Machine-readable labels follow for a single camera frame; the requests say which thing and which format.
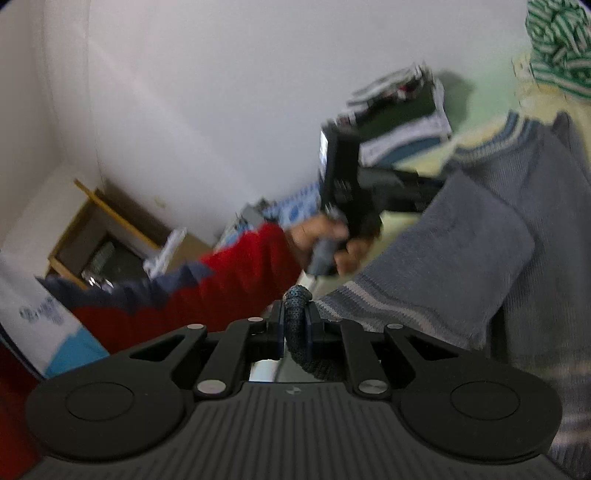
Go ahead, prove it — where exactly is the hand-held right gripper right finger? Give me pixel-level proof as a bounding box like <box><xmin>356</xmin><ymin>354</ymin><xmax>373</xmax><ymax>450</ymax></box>
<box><xmin>305</xmin><ymin>302</ymin><xmax>462</xmax><ymax>398</ymax></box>

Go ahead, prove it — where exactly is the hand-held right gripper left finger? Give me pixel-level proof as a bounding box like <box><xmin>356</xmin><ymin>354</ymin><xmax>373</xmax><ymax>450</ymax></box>
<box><xmin>129</xmin><ymin>300</ymin><xmax>284</xmax><ymax>400</ymax></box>

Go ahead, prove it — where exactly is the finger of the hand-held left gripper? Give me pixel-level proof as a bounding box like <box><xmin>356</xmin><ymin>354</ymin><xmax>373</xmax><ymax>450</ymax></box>
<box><xmin>359</xmin><ymin>167</ymin><xmax>446</xmax><ymax>214</ymax></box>

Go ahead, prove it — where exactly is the blue-grey knitted sweater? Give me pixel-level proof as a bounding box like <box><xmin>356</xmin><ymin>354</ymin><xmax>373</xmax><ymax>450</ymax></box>
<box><xmin>284</xmin><ymin>111</ymin><xmax>591</xmax><ymax>480</ymax></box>

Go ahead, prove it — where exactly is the person's left hand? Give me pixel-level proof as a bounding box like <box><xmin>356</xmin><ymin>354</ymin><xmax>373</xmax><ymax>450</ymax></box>
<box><xmin>284</xmin><ymin>219</ymin><xmax>371</xmax><ymax>276</ymax></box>

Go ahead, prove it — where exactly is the folded blue garment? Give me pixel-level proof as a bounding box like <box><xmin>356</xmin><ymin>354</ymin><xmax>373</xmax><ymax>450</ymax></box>
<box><xmin>379</xmin><ymin>136</ymin><xmax>451</xmax><ymax>166</ymax></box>

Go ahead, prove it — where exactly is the blue white patterned cloth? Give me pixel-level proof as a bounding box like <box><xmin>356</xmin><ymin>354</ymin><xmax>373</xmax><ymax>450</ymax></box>
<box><xmin>261</xmin><ymin>182</ymin><xmax>324</xmax><ymax>229</ymax></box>

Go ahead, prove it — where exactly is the folded white garment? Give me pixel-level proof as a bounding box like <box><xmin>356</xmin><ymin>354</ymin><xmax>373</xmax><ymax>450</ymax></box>
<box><xmin>358</xmin><ymin>111</ymin><xmax>453</xmax><ymax>167</ymax></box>

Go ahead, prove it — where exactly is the folded dark green garment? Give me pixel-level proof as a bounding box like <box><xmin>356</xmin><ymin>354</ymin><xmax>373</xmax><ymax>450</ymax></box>
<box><xmin>355</xmin><ymin>80</ymin><xmax>445</xmax><ymax>139</ymax></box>

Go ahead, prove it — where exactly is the folded plaid garment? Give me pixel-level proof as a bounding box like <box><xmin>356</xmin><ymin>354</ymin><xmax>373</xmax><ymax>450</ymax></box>
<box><xmin>346</xmin><ymin>62</ymin><xmax>437</xmax><ymax>118</ymax></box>

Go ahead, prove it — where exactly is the cardboard box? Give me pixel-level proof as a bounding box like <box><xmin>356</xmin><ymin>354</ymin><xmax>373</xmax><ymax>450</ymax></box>
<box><xmin>46</xmin><ymin>178</ymin><xmax>213</xmax><ymax>291</ymax></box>

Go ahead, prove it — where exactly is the green white striped garment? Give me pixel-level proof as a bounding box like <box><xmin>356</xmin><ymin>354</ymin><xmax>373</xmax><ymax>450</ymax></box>
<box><xmin>525</xmin><ymin>0</ymin><xmax>591</xmax><ymax>100</ymax></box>

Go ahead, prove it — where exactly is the white and blue bag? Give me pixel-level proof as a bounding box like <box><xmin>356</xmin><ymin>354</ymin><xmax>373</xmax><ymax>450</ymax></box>
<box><xmin>0</xmin><ymin>249</ymin><xmax>112</xmax><ymax>381</ymax></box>

